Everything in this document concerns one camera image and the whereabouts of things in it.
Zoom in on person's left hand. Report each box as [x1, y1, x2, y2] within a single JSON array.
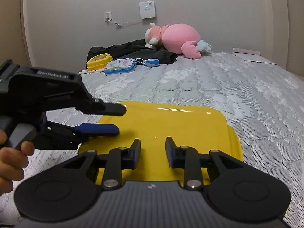
[[0, 141, 35, 195]]

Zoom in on patterned cloth under box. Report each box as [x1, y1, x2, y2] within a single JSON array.
[[78, 68, 105, 75]]

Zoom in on yellow plastic container lid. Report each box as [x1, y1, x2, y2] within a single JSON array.
[[78, 101, 243, 182]]

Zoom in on grey patterned mattress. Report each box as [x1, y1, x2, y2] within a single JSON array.
[[1, 52, 303, 227]]

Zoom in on small yellow lunch box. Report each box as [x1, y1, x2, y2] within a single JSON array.
[[86, 54, 113, 71]]

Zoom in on white wall socket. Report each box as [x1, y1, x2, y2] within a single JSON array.
[[104, 11, 112, 22]]

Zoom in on paper sheets on bed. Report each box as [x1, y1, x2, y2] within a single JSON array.
[[231, 48, 276, 65]]

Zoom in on pink plush toy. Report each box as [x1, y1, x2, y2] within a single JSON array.
[[144, 23, 212, 59]]

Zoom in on blue white toy tablet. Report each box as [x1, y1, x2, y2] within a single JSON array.
[[104, 58, 136, 75]]

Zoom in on blue toy mouse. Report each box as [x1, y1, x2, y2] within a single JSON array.
[[136, 58, 160, 67]]

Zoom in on black clothing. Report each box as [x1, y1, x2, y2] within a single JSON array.
[[87, 39, 177, 64]]

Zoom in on white wall device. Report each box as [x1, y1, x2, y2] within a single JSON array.
[[139, 1, 156, 20]]

